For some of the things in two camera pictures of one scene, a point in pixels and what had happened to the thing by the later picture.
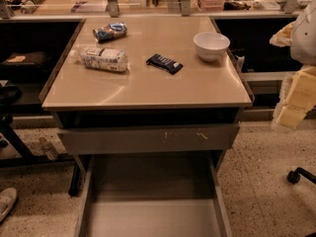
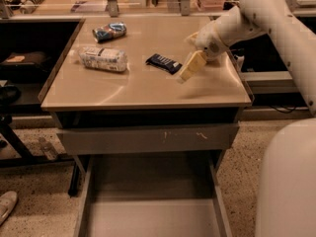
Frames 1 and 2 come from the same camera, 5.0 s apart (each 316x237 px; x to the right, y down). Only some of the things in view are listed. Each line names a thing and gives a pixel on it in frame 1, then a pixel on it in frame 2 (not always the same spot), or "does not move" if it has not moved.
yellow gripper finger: x=283 y=38 to x=193 y=39
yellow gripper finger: x=297 y=98 to x=197 y=60
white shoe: x=8 y=198 does not move
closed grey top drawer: x=152 y=138 does not move
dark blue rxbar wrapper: x=170 y=65 does not move
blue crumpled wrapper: x=110 y=32 does not move
